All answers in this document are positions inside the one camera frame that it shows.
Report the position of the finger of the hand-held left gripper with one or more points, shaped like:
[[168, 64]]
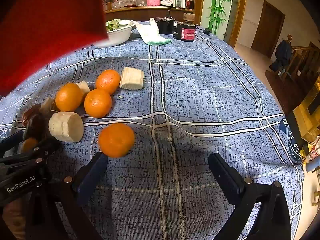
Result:
[[47, 148], [11, 140]]

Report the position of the white bowl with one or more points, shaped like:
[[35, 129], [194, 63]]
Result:
[[117, 38]]

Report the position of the flat white box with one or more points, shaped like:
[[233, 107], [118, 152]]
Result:
[[167, 2]]

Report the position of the pale fibrous round chunk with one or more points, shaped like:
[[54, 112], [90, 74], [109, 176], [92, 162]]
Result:
[[66, 126]]

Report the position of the clear plastic bag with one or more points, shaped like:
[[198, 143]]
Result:
[[122, 3]]

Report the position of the pale fibrous square chunk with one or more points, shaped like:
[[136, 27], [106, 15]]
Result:
[[132, 78]]

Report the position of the pile of boxes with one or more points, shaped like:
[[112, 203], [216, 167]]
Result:
[[311, 152]]

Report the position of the red box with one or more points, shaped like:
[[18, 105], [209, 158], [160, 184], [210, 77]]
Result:
[[50, 17]]

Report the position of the black cup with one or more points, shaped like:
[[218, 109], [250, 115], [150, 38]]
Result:
[[165, 26]]

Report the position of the brown wooden door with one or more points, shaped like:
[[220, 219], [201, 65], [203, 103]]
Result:
[[268, 30]]

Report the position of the wooden sideboard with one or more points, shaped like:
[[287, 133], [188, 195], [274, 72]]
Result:
[[150, 13]]

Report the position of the blue plaid tablecloth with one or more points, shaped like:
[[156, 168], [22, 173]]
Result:
[[200, 92]]

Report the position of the small white dish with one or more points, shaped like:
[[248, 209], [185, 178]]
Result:
[[124, 23]]

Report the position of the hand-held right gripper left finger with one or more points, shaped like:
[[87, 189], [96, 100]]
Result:
[[93, 177]]

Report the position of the small orange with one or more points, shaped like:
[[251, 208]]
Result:
[[28, 144]]

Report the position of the small black adapter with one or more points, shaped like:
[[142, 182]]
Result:
[[207, 31]]

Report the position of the white cloth with green edge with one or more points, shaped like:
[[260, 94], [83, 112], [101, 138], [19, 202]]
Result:
[[151, 33]]

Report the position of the small pale fibrous chunk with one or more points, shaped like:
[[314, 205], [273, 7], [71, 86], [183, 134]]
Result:
[[84, 87]]

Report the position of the dark hanging jacket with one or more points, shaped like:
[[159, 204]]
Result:
[[283, 52]]

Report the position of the dark jar with red label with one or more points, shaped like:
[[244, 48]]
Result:
[[186, 32]]

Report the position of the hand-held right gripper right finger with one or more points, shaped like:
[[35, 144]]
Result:
[[226, 177]]

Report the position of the green leafy vegetables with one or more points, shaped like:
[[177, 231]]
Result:
[[112, 25]]

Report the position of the upright white box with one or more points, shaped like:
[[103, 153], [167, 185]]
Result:
[[181, 2]]

